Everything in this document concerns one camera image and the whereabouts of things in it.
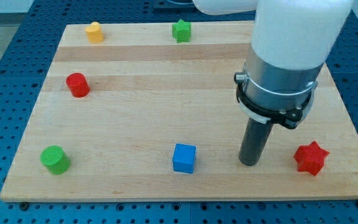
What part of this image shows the light wooden board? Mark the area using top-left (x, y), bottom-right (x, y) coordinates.
top-left (0, 21), bottom-right (358, 202)

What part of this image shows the red cylinder block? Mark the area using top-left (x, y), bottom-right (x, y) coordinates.
top-left (66, 73), bottom-right (90, 98)

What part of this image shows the blue cube block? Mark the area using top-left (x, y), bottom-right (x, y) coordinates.
top-left (172, 144), bottom-right (196, 174)

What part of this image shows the green cylinder block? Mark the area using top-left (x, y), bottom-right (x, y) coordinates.
top-left (40, 145), bottom-right (71, 175)

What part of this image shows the green star block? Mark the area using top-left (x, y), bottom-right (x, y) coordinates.
top-left (172, 19), bottom-right (191, 43)

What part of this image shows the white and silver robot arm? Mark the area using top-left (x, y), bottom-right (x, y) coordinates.
top-left (193, 0), bottom-right (353, 129)

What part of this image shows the yellow heart block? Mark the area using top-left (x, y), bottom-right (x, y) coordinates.
top-left (85, 22), bottom-right (104, 44)

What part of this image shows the red star block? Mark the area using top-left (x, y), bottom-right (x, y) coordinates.
top-left (293, 141), bottom-right (329, 176)

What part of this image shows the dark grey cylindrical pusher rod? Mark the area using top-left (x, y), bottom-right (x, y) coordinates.
top-left (239, 118), bottom-right (273, 166)

